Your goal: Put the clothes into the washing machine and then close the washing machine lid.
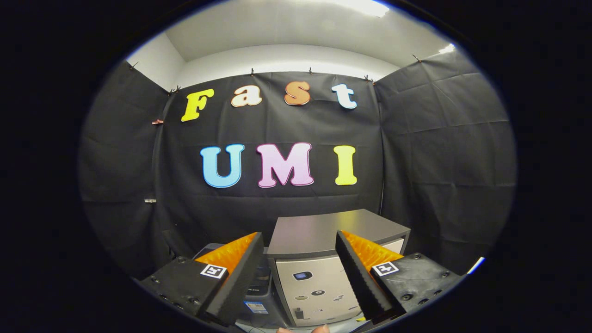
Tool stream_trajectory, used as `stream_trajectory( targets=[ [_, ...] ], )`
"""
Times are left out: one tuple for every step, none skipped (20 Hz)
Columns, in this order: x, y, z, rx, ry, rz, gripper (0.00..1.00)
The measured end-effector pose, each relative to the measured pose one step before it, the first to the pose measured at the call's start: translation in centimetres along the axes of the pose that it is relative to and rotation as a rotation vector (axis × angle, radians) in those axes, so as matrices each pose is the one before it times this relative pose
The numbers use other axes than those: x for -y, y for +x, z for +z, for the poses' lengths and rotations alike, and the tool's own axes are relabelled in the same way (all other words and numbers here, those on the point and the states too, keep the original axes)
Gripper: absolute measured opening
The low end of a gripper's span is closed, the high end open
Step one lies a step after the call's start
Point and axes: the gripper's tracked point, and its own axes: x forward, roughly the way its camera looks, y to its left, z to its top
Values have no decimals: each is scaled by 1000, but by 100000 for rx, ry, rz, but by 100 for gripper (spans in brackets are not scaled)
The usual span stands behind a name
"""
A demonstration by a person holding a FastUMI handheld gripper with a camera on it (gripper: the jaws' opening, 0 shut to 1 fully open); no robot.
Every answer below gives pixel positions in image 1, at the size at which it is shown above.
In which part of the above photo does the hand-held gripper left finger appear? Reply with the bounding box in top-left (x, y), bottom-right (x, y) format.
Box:
top-left (138, 231), bottom-right (264, 328)

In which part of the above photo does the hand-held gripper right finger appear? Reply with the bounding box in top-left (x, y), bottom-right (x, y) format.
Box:
top-left (335, 230), bottom-right (464, 326)

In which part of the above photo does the dark grey washing machine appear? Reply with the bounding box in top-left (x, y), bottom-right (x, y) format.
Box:
top-left (194, 243), bottom-right (287, 329)

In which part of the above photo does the grey cabinet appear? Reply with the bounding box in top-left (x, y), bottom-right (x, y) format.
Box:
top-left (267, 209), bottom-right (411, 327)

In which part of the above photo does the black backdrop cloth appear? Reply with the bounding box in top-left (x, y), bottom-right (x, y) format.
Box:
top-left (79, 49), bottom-right (517, 278)

